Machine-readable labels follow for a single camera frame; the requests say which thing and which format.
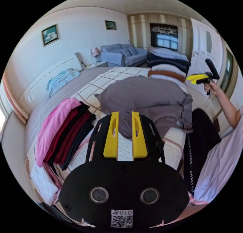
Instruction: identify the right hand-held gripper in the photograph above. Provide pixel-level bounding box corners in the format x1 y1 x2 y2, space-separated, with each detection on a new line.
186 72 214 85

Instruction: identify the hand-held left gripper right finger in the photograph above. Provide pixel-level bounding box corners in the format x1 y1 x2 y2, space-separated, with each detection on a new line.
131 111 148 160

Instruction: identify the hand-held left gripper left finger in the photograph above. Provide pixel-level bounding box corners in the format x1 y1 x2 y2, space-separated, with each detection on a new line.
103 111 120 159

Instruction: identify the brown short sleeve shirt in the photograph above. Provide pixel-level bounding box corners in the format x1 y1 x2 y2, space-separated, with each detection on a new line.
94 75 194 139

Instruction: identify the person's right forearm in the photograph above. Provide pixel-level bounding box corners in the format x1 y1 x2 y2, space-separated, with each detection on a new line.
215 88 242 129

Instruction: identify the person's right hand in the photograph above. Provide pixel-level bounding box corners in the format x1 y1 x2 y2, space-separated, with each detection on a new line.
204 80 221 96

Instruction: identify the tall grey navy pile of clothes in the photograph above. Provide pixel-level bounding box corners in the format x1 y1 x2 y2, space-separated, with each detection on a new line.
146 47 191 83

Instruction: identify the white door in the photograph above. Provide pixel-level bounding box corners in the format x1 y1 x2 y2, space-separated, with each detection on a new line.
190 17 225 74

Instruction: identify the pink red black pile of clothes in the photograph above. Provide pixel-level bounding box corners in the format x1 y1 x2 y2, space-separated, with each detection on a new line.
35 97 97 171

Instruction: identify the bed with checked quilt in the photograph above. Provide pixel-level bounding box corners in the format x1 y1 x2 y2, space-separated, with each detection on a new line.
24 66 192 210

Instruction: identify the white nightstand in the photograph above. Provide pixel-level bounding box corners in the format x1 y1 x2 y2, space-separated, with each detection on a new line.
85 61 109 68

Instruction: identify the light blue pillow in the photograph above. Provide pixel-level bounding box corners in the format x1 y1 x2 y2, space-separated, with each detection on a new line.
46 68 81 99

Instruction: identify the blue sofa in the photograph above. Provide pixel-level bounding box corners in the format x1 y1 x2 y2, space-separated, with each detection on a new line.
100 43 149 67

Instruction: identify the person's body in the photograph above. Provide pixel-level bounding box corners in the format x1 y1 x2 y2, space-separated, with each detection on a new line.
182 106 243 206

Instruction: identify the table lamp with patterned shade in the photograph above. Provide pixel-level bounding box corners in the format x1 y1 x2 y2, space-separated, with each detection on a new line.
90 47 100 64

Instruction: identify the small framed picture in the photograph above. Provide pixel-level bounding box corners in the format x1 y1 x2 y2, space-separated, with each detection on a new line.
105 20 117 31

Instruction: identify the large framed picture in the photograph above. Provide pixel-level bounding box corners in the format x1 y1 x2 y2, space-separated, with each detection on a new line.
41 23 61 47

